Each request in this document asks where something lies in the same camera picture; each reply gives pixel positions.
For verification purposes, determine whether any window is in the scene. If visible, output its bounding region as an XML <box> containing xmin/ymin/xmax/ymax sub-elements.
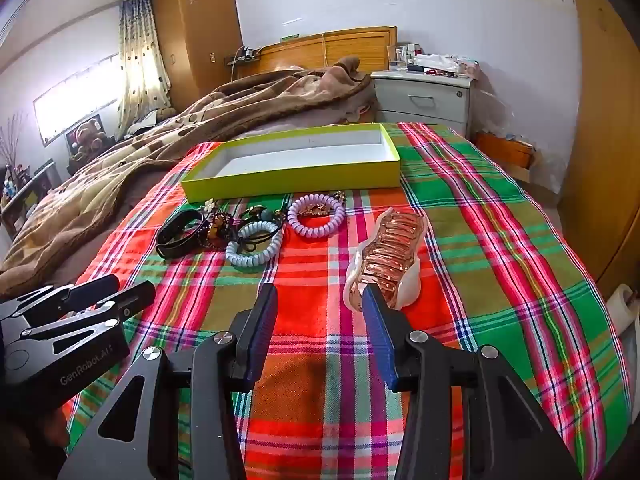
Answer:
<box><xmin>32</xmin><ymin>52</ymin><xmax>123</xmax><ymax>148</ymax></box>

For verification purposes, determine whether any power strip shelf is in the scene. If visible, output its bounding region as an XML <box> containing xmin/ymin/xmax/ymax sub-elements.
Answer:
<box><xmin>225</xmin><ymin>46</ymin><xmax>261</xmax><ymax>66</ymax></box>

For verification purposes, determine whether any gold chain bracelet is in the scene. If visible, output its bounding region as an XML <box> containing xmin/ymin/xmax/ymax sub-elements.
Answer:
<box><xmin>299</xmin><ymin>191</ymin><xmax>348</xmax><ymax>217</ymax></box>

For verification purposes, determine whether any toilet paper roll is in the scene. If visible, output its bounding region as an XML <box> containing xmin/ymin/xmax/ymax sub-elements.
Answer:
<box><xmin>606</xmin><ymin>284</ymin><xmax>640</xmax><ymax>337</ymax></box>

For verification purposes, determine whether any dried branch decoration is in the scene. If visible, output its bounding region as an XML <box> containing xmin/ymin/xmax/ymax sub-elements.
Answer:
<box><xmin>0</xmin><ymin>112</ymin><xmax>28</xmax><ymax>171</ymax></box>

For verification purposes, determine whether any black hair tie with ball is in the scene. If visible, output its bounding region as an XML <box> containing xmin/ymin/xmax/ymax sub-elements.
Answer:
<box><xmin>235</xmin><ymin>204</ymin><xmax>289</xmax><ymax>256</ymax></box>

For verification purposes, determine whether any brown patterned blanket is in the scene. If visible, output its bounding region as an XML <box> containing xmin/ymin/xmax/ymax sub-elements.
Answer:
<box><xmin>0</xmin><ymin>55</ymin><xmax>373</xmax><ymax>301</ymax></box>

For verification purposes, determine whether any rose gold hair claw clip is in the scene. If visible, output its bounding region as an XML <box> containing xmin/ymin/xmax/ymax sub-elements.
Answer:
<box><xmin>346</xmin><ymin>207</ymin><xmax>429</xmax><ymax>313</ymax></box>

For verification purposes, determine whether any dotted curtain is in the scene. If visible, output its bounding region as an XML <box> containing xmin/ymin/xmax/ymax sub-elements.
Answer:
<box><xmin>117</xmin><ymin>0</ymin><xmax>172</xmax><ymax>131</ymax></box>

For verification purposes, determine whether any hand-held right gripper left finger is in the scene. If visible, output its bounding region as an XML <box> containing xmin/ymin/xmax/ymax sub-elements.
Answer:
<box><xmin>57</xmin><ymin>285</ymin><xmax>279</xmax><ymax>480</ymax></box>

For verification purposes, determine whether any lime green shallow box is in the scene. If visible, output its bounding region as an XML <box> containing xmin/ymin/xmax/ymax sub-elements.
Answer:
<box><xmin>180</xmin><ymin>122</ymin><xmax>402</xmax><ymax>205</ymax></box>

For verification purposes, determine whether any cluttered side shelf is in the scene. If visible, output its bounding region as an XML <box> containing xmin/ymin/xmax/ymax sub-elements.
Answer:
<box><xmin>0</xmin><ymin>160</ymin><xmax>63</xmax><ymax>222</ymax></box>

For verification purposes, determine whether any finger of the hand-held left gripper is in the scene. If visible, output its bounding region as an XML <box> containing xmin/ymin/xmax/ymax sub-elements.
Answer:
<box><xmin>20</xmin><ymin>280</ymin><xmax>157</xmax><ymax>356</ymax></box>
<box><xmin>0</xmin><ymin>274</ymin><xmax>121</xmax><ymax>328</ymax></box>

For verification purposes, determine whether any wooden door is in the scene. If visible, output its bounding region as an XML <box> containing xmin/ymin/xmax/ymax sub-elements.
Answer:
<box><xmin>557</xmin><ymin>0</ymin><xmax>640</xmax><ymax>301</ymax></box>

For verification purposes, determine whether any tissue pack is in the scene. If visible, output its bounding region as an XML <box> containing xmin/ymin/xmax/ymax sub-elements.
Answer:
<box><xmin>415</xmin><ymin>54</ymin><xmax>481</xmax><ymax>79</ymax></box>

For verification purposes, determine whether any wooden wardrobe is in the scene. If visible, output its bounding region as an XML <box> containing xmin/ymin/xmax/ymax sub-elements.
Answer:
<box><xmin>151</xmin><ymin>0</ymin><xmax>244</xmax><ymax>111</ymax></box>

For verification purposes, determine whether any orange round box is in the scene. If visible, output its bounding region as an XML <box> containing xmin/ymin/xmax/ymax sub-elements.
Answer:
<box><xmin>472</xmin><ymin>130</ymin><xmax>535</xmax><ymax>171</ymax></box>

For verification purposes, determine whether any wooden bed headboard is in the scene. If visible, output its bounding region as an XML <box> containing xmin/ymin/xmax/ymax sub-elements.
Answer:
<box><xmin>257</xmin><ymin>26</ymin><xmax>398</xmax><ymax>73</ymax></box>

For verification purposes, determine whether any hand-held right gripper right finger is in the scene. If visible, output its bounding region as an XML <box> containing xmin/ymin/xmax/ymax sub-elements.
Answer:
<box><xmin>361</xmin><ymin>284</ymin><xmax>583</xmax><ymax>480</ymax></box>

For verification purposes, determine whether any light pink bed sheet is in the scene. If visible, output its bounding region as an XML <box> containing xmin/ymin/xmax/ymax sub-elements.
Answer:
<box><xmin>330</xmin><ymin>90</ymin><xmax>379</xmax><ymax>126</ymax></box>

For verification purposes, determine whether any colourful plaid cloth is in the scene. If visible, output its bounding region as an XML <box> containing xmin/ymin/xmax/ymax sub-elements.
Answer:
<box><xmin>62</xmin><ymin>122</ymin><xmax>632</xmax><ymax>480</ymax></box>

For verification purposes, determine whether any black band bracelet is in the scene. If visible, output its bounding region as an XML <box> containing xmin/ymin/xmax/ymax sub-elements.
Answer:
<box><xmin>156</xmin><ymin>208</ymin><xmax>206</xmax><ymax>259</ymax></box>

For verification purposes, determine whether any purple spiral hair tie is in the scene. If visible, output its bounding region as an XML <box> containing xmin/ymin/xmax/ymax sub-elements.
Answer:
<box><xmin>286</xmin><ymin>193</ymin><xmax>347</xmax><ymax>238</ymax></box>

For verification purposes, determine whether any light blue spiral hair tie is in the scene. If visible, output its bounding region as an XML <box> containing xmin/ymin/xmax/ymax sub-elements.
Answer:
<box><xmin>225</xmin><ymin>221</ymin><xmax>284</xmax><ymax>268</ymax></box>

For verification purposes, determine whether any grey nightstand with drawers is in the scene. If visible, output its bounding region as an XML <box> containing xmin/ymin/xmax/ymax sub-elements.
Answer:
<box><xmin>371</xmin><ymin>70</ymin><xmax>473</xmax><ymax>138</ymax></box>

